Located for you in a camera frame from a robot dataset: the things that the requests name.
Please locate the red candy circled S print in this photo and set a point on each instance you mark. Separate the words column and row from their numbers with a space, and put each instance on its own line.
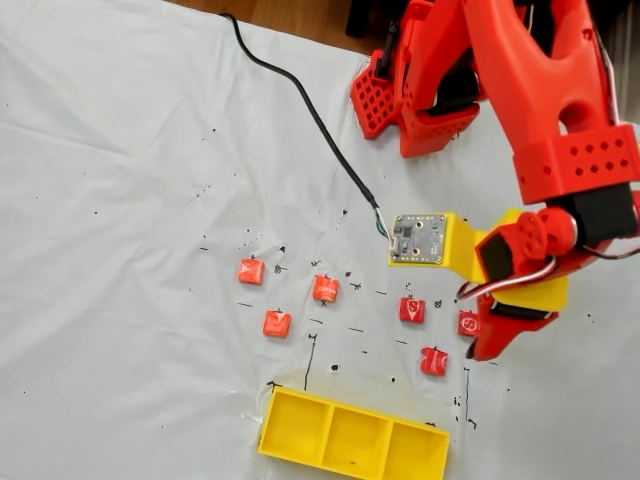
column 467, row 324

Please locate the red candy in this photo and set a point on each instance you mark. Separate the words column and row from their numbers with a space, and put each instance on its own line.
column 433, row 361
column 412, row 310

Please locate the orange candy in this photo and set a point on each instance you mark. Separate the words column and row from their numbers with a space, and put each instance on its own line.
column 276, row 324
column 251, row 271
column 326, row 289

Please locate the yellow three-compartment box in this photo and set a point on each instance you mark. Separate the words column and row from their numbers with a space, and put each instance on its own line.
column 300, row 430

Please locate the black table clamp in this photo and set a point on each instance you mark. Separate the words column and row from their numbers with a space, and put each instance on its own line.
column 384, row 62

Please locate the white plastic table cover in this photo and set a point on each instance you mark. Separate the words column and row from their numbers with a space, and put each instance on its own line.
column 100, row 200

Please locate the camera board on yellow mount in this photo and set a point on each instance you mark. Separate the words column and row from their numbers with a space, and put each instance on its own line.
column 417, row 237

